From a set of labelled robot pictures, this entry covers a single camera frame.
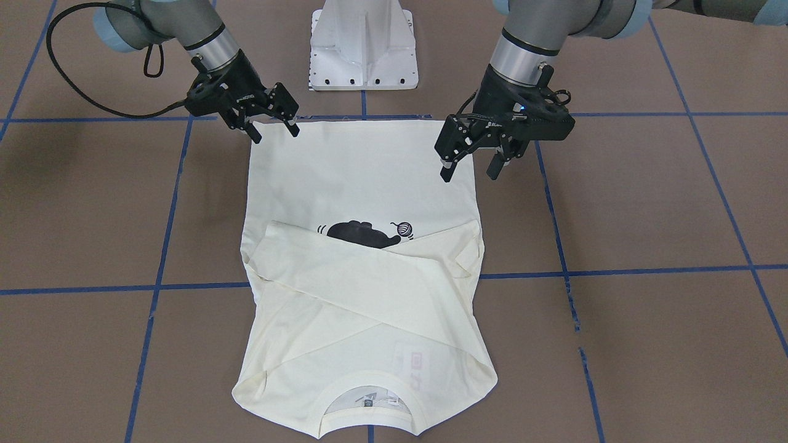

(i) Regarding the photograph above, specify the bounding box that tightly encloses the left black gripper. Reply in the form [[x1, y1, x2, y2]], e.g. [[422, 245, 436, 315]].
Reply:
[[434, 65, 576, 183]]

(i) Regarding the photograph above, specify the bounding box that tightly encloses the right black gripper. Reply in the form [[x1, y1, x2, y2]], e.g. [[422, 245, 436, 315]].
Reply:
[[191, 50, 299, 144]]

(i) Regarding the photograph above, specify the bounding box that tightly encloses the cream long-sleeve cat shirt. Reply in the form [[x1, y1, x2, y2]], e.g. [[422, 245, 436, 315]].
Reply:
[[231, 120, 498, 438]]

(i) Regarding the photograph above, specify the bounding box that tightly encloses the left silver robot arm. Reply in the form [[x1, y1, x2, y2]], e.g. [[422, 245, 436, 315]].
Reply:
[[435, 1, 787, 182]]

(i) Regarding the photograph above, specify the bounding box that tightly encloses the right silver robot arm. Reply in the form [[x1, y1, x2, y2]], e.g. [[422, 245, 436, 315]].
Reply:
[[94, 1, 299, 143]]

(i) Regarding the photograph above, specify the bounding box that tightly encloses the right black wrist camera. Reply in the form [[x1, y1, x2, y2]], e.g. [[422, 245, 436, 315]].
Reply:
[[185, 73, 230, 117]]

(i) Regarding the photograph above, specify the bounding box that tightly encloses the white camera mast base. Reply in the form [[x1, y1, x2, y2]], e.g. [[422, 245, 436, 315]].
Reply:
[[308, 1, 419, 92]]

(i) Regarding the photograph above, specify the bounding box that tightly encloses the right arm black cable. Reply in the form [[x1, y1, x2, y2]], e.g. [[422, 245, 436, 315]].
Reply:
[[46, 2, 191, 119]]

